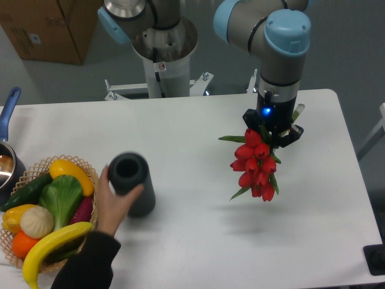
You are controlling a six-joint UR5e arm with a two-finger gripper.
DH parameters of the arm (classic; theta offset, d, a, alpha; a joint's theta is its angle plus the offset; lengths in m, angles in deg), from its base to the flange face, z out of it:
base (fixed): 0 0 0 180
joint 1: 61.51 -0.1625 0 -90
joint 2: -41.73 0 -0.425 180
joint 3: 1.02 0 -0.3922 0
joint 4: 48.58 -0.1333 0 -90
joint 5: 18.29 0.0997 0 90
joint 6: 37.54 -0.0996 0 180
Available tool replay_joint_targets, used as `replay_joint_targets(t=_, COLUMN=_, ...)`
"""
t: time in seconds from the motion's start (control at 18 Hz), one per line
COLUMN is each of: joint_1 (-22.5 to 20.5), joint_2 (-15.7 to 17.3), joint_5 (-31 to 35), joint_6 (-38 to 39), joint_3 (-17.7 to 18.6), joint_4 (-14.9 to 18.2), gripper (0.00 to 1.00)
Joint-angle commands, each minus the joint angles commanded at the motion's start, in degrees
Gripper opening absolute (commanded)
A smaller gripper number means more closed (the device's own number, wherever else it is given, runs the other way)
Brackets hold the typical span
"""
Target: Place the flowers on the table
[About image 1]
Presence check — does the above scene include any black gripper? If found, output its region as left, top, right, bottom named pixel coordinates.
left=242, top=91, right=304, bottom=148

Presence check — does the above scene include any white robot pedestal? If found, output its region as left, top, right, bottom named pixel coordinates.
left=105, top=17, right=214, bottom=101

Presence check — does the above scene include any purple sweet potato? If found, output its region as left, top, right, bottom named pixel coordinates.
left=68, top=196, right=93, bottom=225

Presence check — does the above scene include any red tulip bouquet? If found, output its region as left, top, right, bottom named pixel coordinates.
left=218, top=104, right=306, bottom=202

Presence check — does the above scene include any white furniture frame at right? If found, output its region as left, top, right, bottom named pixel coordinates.
left=356, top=103, right=385, bottom=161

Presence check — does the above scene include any yellow banana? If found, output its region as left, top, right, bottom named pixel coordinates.
left=22, top=222, right=93, bottom=289

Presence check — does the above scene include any white garlic bulb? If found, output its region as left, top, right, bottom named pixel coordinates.
left=20, top=206, right=54, bottom=239

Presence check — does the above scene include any green leafy cabbage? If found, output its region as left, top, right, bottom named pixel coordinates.
left=39, top=175, right=82, bottom=231

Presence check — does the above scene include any orange fruit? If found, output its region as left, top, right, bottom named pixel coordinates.
left=12, top=231, right=40, bottom=259

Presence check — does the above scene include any black sleeved forearm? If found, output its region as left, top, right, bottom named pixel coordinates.
left=51, top=230, right=121, bottom=289

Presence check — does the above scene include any dark grey cylindrical vase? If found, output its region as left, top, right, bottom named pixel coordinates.
left=108, top=152, right=156, bottom=217

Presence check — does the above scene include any green cucumber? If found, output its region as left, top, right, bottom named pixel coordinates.
left=1, top=173, right=52, bottom=212

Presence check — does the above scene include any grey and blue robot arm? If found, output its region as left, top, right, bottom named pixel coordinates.
left=97, top=1, right=311, bottom=149

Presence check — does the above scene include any black device at table edge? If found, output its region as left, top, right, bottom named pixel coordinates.
left=363, top=244, right=384, bottom=276

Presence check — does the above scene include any yellow squash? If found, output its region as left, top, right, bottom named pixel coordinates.
left=49, top=159, right=94, bottom=197

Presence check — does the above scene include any woven wicker basket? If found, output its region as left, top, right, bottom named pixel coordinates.
left=1, top=155, right=99, bottom=269

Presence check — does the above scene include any brown cardboard box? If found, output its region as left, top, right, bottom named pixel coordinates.
left=1, top=0, right=103, bottom=66

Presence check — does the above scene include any blue handled saucepan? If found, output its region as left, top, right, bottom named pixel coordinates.
left=1, top=87, right=25, bottom=205

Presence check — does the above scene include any yellow bell pepper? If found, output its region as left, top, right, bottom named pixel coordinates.
left=2, top=204, right=37, bottom=234

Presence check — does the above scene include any person's bare hand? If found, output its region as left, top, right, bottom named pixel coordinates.
left=96, top=165, right=144, bottom=237

